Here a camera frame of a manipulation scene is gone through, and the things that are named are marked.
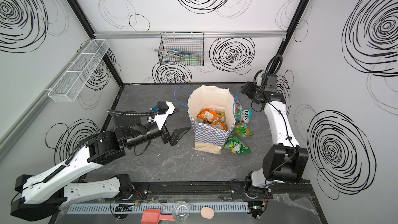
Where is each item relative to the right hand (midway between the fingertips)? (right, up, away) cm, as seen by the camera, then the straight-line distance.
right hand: (244, 88), depth 82 cm
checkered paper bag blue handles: (-20, -25, -6) cm, 33 cm away
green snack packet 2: (-4, -32, +4) cm, 32 cm away
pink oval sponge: (-20, -55, -15) cm, 61 cm away
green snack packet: (+1, -24, +7) cm, 25 cm away
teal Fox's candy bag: (+3, -16, +16) cm, 23 cm away
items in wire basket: (-33, +18, +4) cm, 38 cm away
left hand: (-29, -12, -27) cm, 42 cm away
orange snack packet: (-16, -17, +12) cm, 26 cm away
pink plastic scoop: (-44, -57, -15) cm, 74 cm away
